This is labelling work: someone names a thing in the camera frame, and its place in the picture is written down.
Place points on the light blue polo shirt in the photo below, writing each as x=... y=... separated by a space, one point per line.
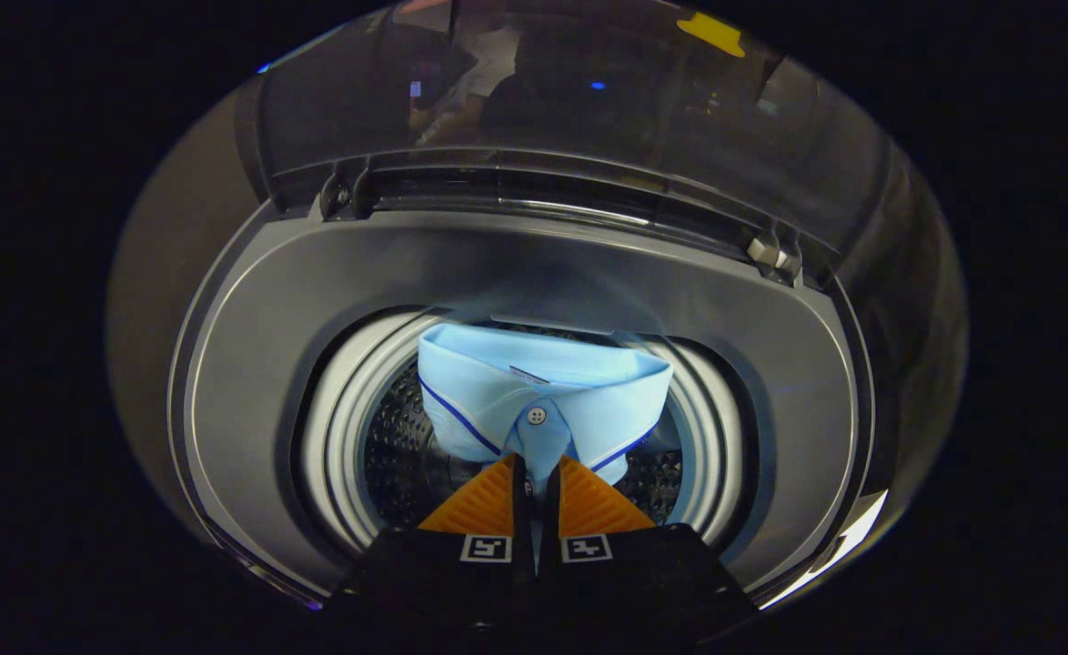
x=543 y=373

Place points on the grey washing machine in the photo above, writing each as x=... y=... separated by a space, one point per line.
x=252 y=382

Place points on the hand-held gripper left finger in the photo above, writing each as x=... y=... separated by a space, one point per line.
x=521 y=518

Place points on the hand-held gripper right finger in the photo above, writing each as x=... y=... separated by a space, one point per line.
x=550 y=518

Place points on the dark transparent washing machine lid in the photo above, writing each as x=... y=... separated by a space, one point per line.
x=634 y=109

